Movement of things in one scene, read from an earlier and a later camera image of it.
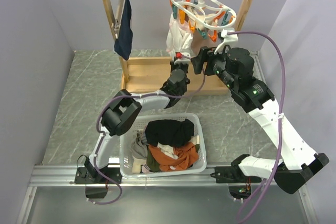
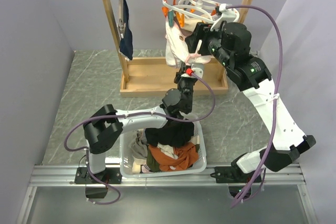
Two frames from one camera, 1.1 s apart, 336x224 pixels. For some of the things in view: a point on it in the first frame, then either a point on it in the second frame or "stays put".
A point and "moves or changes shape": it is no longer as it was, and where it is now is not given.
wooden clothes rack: (147, 74) stays put
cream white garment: (168, 149) stays put
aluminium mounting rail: (64, 175) stays put
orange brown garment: (187, 154) stays put
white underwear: (179, 39) moves or changes shape
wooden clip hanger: (116, 24) to (121, 23)
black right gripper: (198, 61) to (202, 32)
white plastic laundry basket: (126, 167) stays put
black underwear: (171, 132) stays put
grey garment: (139, 150) stays put
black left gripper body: (184, 68) to (186, 87)
